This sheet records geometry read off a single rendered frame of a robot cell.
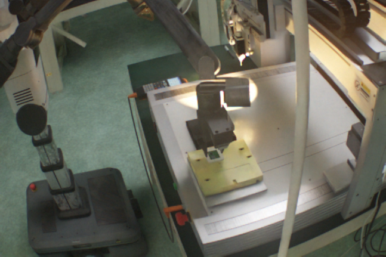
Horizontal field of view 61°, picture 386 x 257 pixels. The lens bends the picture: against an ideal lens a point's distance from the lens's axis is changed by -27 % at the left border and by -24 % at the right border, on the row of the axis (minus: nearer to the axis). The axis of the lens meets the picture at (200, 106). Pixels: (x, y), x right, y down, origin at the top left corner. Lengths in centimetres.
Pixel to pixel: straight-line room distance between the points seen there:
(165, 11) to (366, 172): 67
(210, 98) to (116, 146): 172
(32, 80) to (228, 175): 78
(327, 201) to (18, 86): 113
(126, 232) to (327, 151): 99
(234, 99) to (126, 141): 176
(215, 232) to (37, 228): 117
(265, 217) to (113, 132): 192
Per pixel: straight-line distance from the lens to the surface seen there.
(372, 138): 94
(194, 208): 105
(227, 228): 99
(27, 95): 147
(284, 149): 120
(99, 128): 286
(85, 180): 209
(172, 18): 102
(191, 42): 100
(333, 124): 131
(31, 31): 117
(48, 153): 170
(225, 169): 109
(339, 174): 110
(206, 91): 99
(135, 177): 242
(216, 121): 99
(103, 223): 185
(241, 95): 99
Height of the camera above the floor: 164
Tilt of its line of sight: 35 degrees down
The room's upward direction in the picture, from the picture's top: 6 degrees counter-clockwise
